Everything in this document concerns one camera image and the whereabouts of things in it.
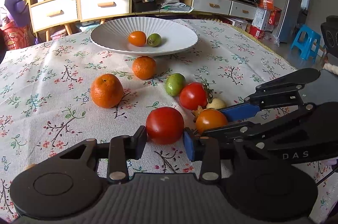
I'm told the green round fruit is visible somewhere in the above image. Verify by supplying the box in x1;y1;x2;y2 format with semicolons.
165;73;186;97

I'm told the pale yellow small fruit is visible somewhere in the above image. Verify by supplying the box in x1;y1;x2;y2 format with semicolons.
206;98;227;110

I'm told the large orange mandarin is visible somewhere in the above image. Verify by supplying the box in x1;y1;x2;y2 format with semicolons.
90;74;124;109

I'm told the red gift bag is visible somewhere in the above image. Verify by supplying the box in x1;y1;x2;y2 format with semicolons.
1;21;31;50

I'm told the smooth red tomato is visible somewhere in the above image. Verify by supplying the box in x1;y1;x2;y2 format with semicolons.
146;107;184;145

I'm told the floral tablecloth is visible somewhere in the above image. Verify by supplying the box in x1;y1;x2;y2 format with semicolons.
1;19;337;223

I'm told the orange persimmon fruit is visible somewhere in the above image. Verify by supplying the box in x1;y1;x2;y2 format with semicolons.
195;109;228;134

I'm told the red tomato with calyx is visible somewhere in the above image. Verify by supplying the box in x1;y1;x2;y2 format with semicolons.
179;82;213;111

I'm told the small green fruit in plate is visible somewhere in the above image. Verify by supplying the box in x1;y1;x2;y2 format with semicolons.
147;33;162;47

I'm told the small orange fruit in plate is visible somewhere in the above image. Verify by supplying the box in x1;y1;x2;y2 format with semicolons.
128;31;147;47

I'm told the low white drawer cabinet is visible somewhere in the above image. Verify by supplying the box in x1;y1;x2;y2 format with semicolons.
131;0;259;21

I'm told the purple plush toy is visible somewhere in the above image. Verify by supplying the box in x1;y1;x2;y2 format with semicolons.
5;0;30;27

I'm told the blue plastic stool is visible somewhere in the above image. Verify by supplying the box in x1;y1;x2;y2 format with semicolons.
290;24;321;63

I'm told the orange mandarin near plate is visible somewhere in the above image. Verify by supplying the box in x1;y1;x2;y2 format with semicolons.
132;56;156;80

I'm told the white ribbed plate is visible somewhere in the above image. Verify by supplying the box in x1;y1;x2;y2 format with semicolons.
90;17;198;56

